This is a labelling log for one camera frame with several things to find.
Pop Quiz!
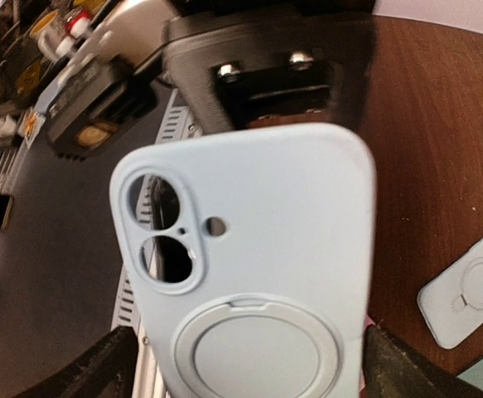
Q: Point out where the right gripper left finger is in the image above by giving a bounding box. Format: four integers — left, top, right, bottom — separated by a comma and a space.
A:
18, 326, 138, 397

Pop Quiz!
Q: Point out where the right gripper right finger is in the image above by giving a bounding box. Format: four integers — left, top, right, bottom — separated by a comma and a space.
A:
363, 325, 480, 397

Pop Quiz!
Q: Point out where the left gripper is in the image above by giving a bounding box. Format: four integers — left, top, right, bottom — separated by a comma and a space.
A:
163, 1, 377, 133

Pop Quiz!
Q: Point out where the blue-cased phone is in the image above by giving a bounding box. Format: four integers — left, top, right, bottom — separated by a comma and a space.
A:
109, 123, 376, 397
417, 237, 483, 349

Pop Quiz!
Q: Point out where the light blue phone case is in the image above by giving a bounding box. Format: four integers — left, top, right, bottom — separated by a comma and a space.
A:
33, 71, 67, 117

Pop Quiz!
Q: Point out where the red soda can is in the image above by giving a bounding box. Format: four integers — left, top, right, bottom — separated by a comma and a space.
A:
65, 8, 91, 39

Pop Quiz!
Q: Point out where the yellow-rimmed patterned mug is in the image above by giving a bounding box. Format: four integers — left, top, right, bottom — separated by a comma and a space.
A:
29, 10, 65, 62

